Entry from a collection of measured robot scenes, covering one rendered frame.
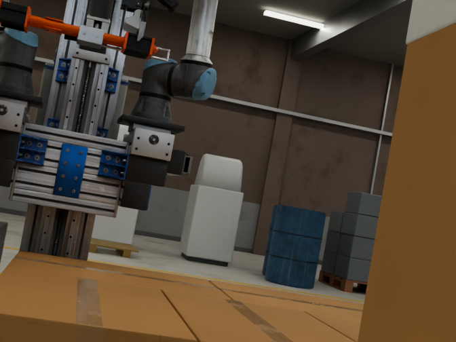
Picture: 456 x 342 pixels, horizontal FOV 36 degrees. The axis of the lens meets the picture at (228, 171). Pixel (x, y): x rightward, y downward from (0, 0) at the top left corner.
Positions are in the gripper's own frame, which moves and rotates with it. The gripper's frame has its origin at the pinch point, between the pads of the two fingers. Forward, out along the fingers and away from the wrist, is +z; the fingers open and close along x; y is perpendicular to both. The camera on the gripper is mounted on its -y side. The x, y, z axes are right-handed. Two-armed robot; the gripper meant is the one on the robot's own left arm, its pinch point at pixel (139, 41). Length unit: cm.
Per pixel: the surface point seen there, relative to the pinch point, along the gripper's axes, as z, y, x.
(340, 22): -244, -331, -801
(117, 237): 119, -56, -701
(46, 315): 66, 11, 78
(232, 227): 81, -197, -684
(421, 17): 20, -16, 149
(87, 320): 66, 4, 77
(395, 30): -263, -435, -838
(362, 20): -231, -333, -719
